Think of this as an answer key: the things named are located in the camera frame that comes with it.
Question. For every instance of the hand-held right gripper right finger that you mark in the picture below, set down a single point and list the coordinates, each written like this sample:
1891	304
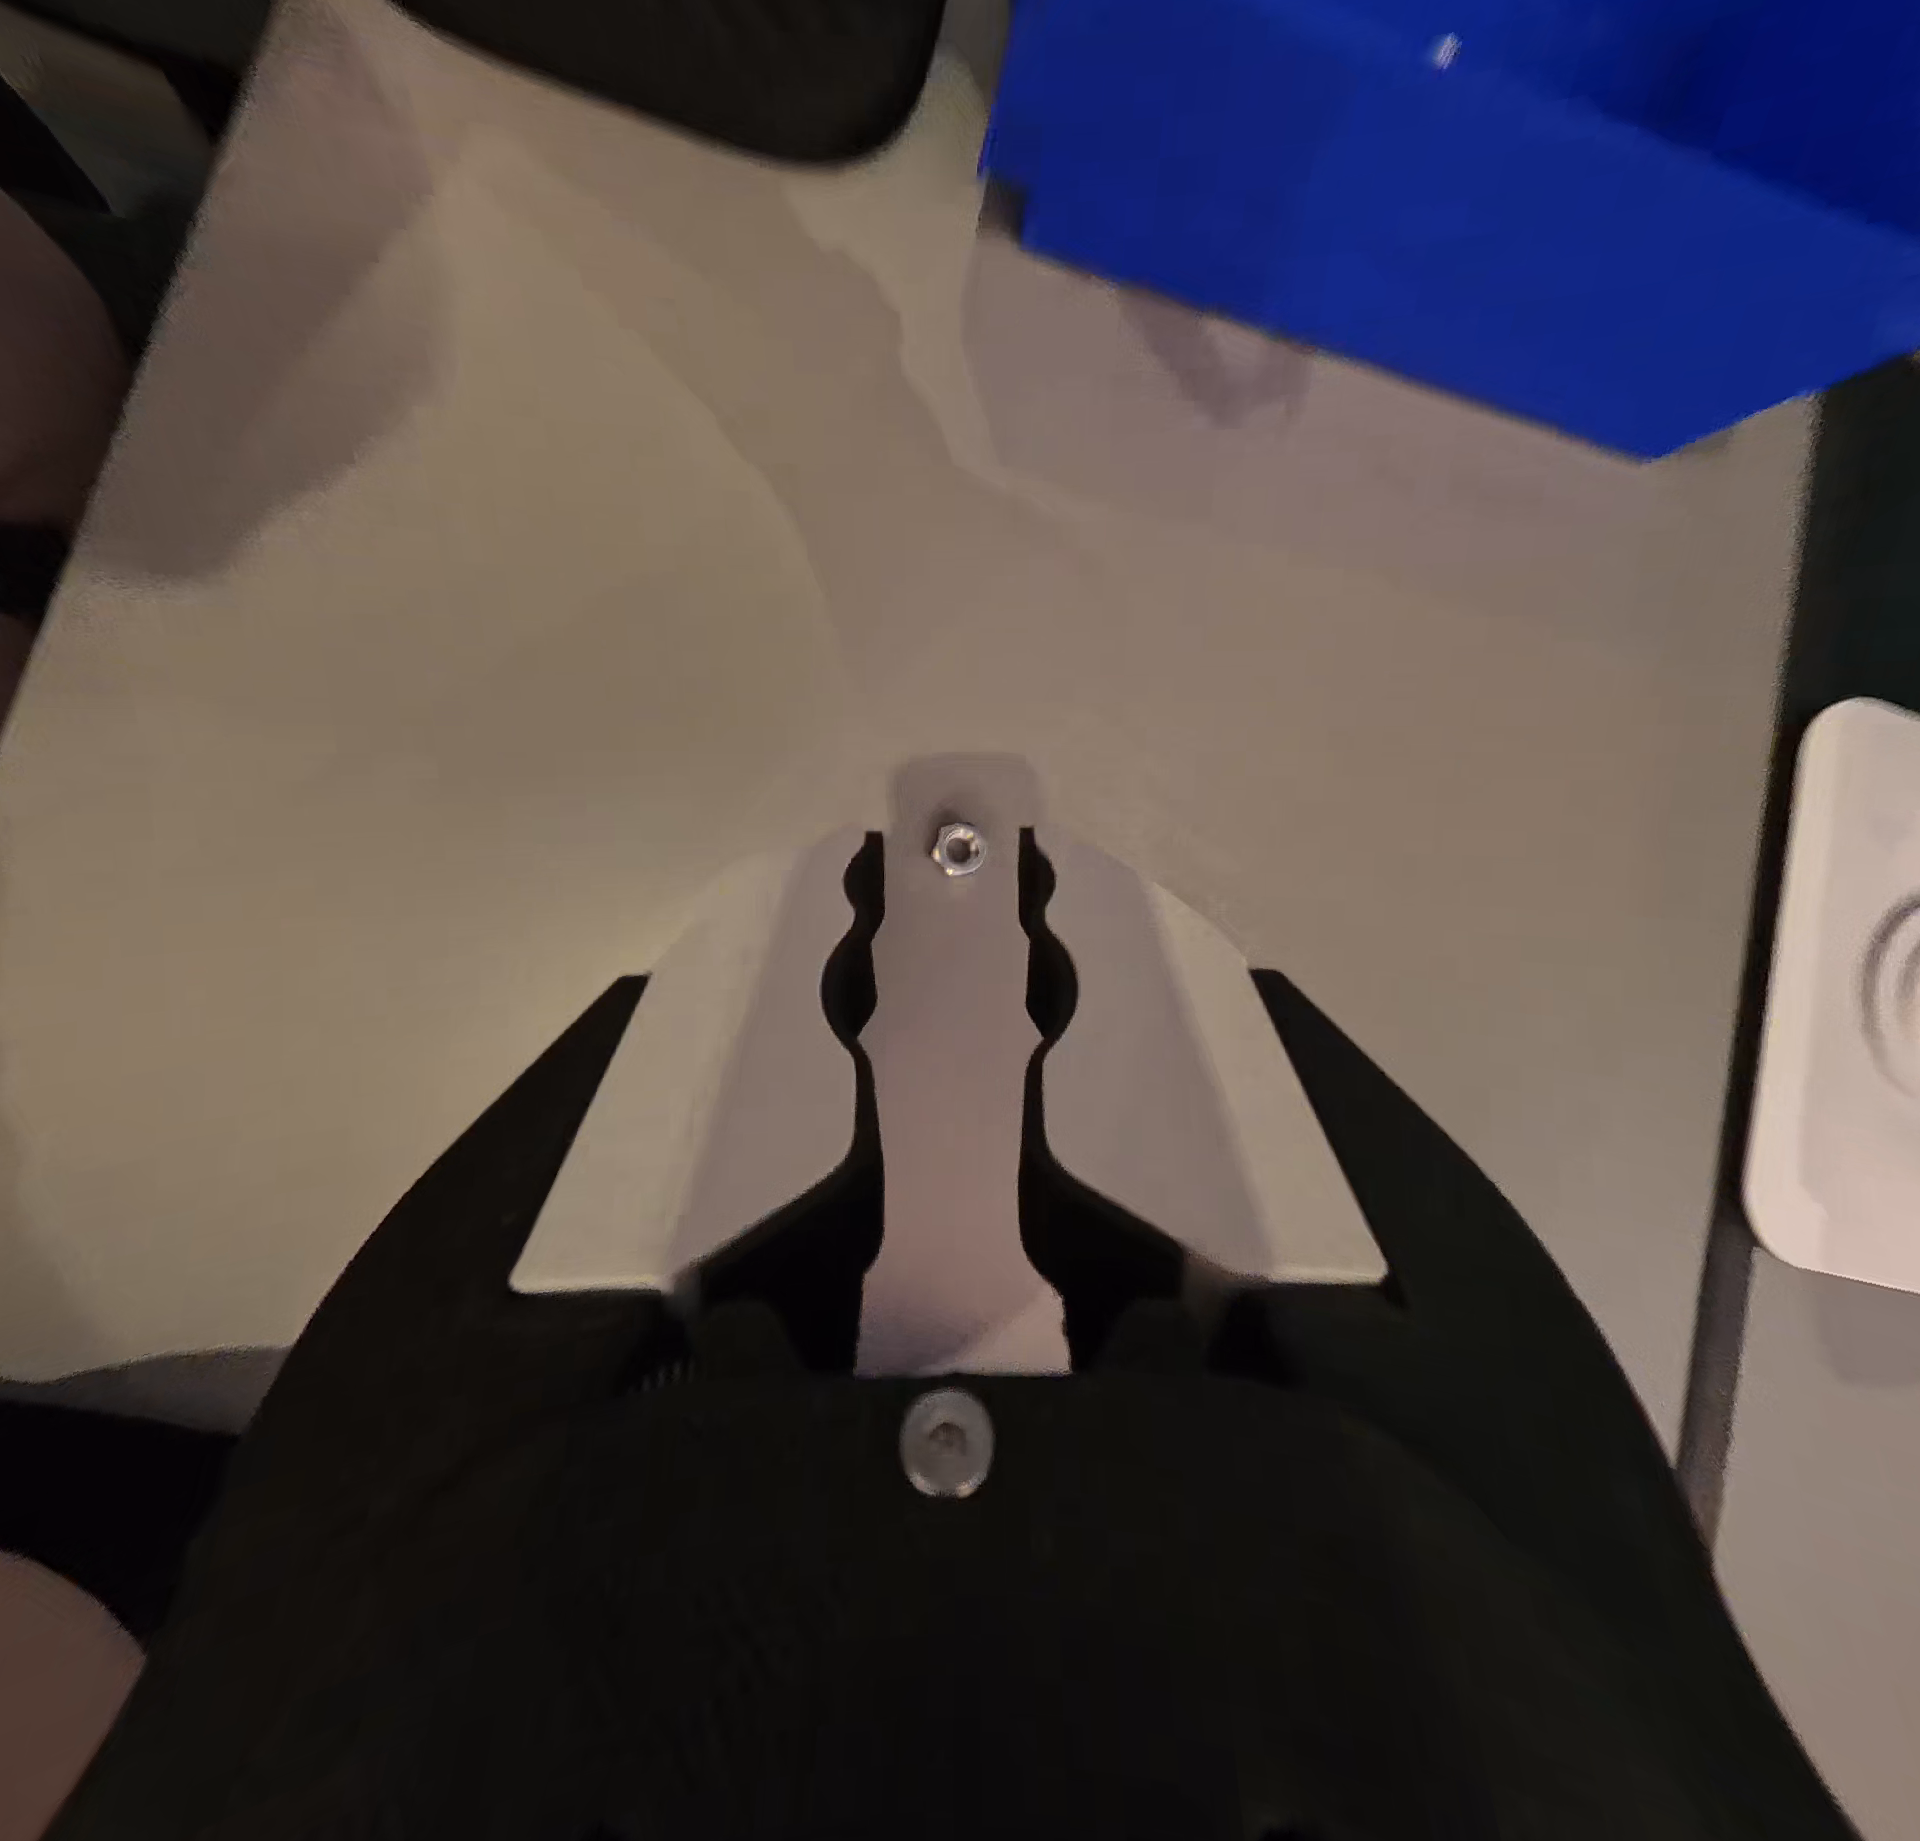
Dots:
1201	1105

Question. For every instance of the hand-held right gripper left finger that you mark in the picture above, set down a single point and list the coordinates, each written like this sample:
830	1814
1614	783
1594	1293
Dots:
751	1092

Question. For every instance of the steel hex nut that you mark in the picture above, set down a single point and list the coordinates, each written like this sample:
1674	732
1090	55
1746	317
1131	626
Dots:
940	850

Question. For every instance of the blue plastic bin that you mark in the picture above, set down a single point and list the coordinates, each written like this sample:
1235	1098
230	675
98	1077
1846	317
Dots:
1497	220

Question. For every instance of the white board stand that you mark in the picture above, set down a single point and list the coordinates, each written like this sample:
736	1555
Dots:
1829	1117

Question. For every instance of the person's bare leg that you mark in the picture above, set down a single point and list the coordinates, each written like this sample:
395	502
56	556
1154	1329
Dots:
58	1693

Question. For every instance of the padded chair armrest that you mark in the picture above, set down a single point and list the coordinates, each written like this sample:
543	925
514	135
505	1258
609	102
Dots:
642	24

